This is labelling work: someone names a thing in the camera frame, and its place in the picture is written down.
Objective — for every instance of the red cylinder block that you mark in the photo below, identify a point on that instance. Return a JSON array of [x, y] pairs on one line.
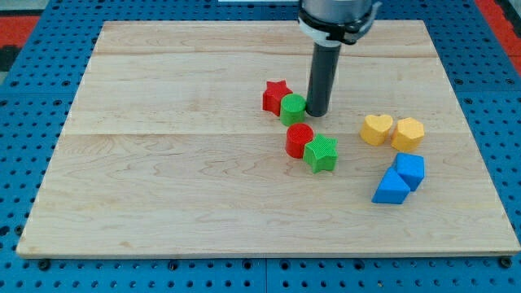
[[297, 136]]

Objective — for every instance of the red star block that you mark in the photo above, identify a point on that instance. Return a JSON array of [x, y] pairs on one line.
[[272, 97]]

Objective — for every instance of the blue triangle block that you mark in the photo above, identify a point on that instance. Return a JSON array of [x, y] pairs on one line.
[[392, 189]]

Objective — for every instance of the green star block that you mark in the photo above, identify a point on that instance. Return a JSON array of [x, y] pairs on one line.
[[321, 154]]

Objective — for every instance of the yellow heart block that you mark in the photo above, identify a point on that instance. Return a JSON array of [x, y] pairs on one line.
[[375, 129]]

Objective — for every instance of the yellow hexagon block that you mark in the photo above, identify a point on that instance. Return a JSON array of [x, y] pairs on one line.
[[407, 135]]

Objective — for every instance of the blue cube block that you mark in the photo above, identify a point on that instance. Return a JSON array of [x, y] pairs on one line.
[[411, 168]]

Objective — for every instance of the light wooden board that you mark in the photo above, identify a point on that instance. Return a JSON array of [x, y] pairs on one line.
[[167, 154]]

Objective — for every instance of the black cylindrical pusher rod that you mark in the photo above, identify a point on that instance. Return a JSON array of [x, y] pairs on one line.
[[321, 79]]

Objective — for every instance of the green cylinder block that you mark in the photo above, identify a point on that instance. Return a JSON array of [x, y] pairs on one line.
[[292, 108]]

